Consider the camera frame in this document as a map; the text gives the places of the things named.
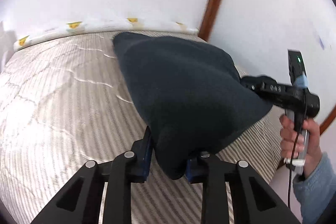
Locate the white duck-print sheet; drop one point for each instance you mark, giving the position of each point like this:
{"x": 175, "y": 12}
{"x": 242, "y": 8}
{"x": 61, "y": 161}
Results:
{"x": 40, "y": 35}

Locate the black long-sleeve sweatshirt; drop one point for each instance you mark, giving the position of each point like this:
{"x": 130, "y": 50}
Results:
{"x": 188, "y": 93}

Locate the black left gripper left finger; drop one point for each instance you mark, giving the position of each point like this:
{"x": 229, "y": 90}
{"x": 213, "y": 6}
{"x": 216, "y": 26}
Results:
{"x": 101, "y": 188}

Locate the striped beige quilt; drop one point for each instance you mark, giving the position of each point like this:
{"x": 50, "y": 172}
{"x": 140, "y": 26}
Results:
{"x": 64, "y": 102}

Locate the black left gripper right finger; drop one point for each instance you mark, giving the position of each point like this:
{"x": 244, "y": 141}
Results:
{"x": 253, "y": 200}

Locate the black tracker box green light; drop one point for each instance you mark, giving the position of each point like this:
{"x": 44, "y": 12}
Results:
{"x": 297, "y": 72}

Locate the person's right hand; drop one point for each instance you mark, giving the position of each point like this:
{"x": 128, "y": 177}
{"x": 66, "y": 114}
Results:
{"x": 313, "y": 150}

